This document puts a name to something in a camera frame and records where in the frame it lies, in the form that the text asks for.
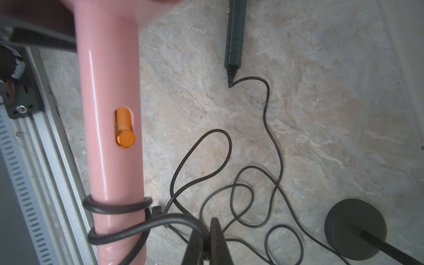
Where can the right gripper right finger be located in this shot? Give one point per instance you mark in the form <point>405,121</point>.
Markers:
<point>219,251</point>

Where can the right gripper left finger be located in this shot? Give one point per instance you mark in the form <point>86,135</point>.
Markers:
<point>194,253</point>

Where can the pink hair dryer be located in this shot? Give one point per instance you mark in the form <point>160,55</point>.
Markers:
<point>107,42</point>

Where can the left green hair dryer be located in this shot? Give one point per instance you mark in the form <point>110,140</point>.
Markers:
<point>236,17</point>

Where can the microphone on black stand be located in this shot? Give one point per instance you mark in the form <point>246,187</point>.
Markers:
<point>357,230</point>

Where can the aluminium rail frame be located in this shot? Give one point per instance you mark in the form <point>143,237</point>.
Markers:
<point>42,218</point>

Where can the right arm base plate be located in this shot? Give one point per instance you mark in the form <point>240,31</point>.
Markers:
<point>19,89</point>

